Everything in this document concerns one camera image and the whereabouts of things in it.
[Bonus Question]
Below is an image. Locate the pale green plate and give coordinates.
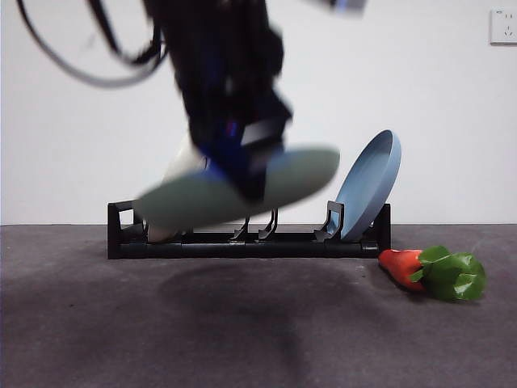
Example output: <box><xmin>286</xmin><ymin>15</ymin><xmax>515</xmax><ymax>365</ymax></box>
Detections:
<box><xmin>135</xmin><ymin>144</ymin><xmax>341</xmax><ymax>230</ymax></box>

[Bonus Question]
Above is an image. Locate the orange carrot with green leaves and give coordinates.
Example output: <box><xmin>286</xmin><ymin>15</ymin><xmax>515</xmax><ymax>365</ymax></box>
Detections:
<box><xmin>378</xmin><ymin>245</ymin><xmax>487</xmax><ymax>302</ymax></box>

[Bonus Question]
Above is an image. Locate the cream white plate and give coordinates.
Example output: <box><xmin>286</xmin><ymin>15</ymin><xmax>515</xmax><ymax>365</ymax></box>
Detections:
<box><xmin>147</xmin><ymin>133</ymin><xmax>211</xmax><ymax>243</ymax></box>

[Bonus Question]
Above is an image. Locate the black plate rack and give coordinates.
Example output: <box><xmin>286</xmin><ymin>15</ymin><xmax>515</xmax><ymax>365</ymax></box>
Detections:
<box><xmin>107</xmin><ymin>200</ymin><xmax>392</xmax><ymax>260</ymax></box>

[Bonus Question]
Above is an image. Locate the blue plate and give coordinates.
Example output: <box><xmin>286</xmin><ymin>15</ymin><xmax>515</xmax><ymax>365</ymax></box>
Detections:
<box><xmin>334</xmin><ymin>129</ymin><xmax>403</xmax><ymax>240</ymax></box>

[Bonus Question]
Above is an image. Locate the black cable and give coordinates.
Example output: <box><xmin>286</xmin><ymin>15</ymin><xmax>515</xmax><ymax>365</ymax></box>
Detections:
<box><xmin>15</xmin><ymin>0</ymin><xmax>167</xmax><ymax>88</ymax></box>
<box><xmin>86</xmin><ymin>0</ymin><xmax>163</xmax><ymax>65</ymax></box>

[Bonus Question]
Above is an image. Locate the white wall socket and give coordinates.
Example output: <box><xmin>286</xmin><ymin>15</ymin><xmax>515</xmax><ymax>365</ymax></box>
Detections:
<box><xmin>490</xmin><ymin>9</ymin><xmax>517</xmax><ymax>45</ymax></box>

